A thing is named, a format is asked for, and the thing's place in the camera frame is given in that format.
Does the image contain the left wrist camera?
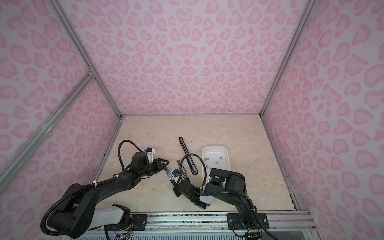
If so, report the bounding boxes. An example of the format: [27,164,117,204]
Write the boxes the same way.
[144,148,156,163]

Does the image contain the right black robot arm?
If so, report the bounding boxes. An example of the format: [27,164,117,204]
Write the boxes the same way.
[173,168,261,229]

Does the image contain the white plastic tray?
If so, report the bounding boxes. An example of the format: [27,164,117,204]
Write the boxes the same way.
[202,145,231,182]

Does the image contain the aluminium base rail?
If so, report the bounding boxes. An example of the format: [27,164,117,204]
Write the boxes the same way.
[56,209,319,240]

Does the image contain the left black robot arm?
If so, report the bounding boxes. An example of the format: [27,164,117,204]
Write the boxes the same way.
[40,152,170,238]

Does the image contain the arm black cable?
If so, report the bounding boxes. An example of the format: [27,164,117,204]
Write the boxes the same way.
[180,153,259,229]
[117,139,144,172]

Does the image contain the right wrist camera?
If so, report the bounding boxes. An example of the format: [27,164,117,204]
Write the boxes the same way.
[172,170,182,182]

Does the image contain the diagonal aluminium frame bar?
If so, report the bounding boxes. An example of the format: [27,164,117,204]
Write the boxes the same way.
[1,71,95,193]

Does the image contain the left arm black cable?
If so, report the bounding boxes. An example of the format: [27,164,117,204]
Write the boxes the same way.
[117,139,144,172]

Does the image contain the blue mini stapler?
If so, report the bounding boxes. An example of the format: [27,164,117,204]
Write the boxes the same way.
[164,167,176,185]

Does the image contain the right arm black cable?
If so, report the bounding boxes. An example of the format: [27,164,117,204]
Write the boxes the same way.
[180,153,259,229]

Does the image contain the beige mini stapler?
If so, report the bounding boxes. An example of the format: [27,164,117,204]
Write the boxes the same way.
[177,160,188,177]

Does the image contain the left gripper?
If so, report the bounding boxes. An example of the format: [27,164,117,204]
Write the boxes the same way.
[140,157,170,178]

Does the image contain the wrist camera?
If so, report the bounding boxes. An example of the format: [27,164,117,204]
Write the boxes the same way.
[144,148,156,163]
[172,170,182,182]

